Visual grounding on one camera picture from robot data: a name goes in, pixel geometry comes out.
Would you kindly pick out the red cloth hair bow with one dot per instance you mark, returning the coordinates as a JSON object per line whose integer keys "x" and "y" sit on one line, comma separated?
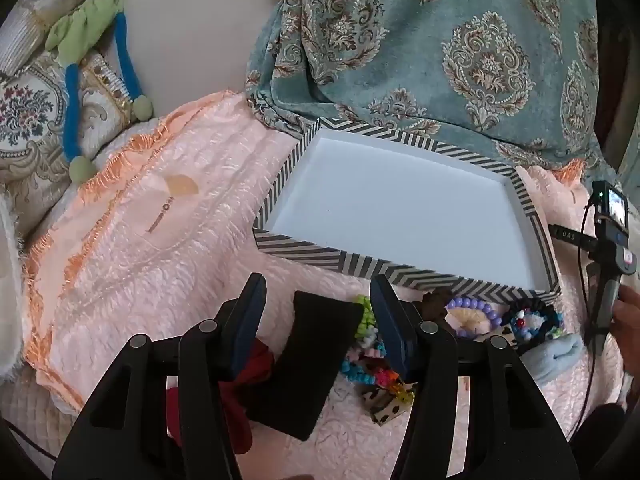
{"x": 240, "y": 410}

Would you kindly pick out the green and blue plush toy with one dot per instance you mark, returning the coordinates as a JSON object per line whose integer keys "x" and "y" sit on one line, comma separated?
{"x": 72, "y": 110}

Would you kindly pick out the brown scrunchie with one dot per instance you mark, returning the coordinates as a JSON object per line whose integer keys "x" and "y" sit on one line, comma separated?
{"x": 436, "y": 305}

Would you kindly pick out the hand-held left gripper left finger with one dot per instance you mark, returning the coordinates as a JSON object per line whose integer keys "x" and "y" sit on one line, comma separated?
{"x": 247, "y": 325}

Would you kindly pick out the person's right hand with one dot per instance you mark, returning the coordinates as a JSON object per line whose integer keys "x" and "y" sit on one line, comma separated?
{"x": 629, "y": 320}

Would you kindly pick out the dark clothing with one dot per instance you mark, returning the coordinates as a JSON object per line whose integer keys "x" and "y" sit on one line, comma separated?
{"x": 600, "y": 440}

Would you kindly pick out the teal damask blanket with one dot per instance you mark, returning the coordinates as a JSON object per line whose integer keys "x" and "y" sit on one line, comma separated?
{"x": 425, "y": 50}

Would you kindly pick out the black cloth headband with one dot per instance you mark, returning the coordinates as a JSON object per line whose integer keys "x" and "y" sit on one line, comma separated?
{"x": 310, "y": 360}

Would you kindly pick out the light blue fluffy scrunchie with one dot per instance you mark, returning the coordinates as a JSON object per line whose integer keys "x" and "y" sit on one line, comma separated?
{"x": 552, "y": 357}

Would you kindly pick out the white fluffy cloth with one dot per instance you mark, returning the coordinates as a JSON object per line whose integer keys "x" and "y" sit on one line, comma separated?
{"x": 9, "y": 285}

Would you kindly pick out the chevron striped white box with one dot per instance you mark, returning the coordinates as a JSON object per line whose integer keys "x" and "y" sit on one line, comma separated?
{"x": 400, "y": 210}

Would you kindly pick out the dark wooden furniture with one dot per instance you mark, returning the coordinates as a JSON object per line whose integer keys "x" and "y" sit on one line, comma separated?
{"x": 617, "y": 35}

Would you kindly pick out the pink fringed blanket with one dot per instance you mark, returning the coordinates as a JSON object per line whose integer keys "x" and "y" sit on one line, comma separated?
{"x": 165, "y": 260}

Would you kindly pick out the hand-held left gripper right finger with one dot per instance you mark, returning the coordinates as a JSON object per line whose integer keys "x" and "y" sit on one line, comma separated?
{"x": 392, "y": 325}

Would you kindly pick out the beige floral patterned pillow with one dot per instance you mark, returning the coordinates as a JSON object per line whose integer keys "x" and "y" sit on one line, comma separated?
{"x": 30, "y": 125}

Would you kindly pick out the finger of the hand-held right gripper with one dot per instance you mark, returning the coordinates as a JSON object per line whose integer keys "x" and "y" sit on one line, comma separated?
{"x": 570, "y": 237}

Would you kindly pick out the black scrunchie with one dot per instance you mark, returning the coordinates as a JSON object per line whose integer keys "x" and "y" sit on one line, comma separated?
{"x": 537, "y": 306}

